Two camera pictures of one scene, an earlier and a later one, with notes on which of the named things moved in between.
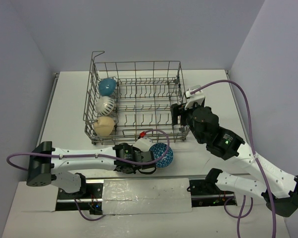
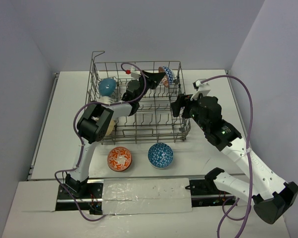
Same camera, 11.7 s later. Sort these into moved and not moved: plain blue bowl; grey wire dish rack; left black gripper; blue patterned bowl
Moved: left black gripper
Not moved: plain blue bowl; blue patterned bowl; grey wire dish rack
